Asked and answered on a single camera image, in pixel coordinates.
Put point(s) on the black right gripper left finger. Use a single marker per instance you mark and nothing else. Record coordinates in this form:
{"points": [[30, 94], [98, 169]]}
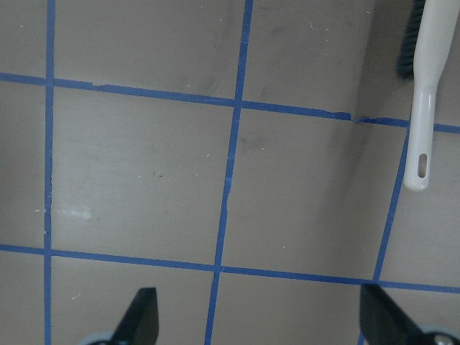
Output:
{"points": [[140, 323]]}

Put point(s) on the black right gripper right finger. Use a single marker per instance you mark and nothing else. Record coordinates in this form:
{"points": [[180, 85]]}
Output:
{"points": [[382, 321]]}

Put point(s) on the white hand brush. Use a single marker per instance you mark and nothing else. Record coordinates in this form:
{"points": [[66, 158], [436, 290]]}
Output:
{"points": [[423, 54]]}

